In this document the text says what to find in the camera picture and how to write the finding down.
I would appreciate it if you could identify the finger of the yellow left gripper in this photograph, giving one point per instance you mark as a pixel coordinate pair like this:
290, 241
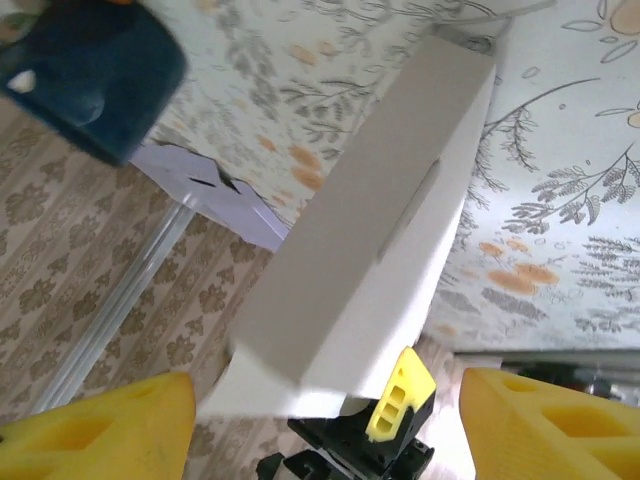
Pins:
407, 380

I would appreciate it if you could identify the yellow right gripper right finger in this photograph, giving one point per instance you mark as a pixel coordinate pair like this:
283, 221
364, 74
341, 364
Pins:
560, 435

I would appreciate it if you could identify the floral tablecloth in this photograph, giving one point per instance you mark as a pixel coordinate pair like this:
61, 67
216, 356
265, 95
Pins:
550, 125

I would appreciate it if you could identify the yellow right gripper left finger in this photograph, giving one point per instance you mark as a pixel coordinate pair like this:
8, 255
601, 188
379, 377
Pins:
100, 435

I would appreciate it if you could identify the aluminium side rail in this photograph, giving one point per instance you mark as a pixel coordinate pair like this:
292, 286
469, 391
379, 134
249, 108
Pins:
125, 300

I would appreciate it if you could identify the dark blue mug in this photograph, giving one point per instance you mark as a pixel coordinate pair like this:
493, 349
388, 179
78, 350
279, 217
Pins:
90, 75

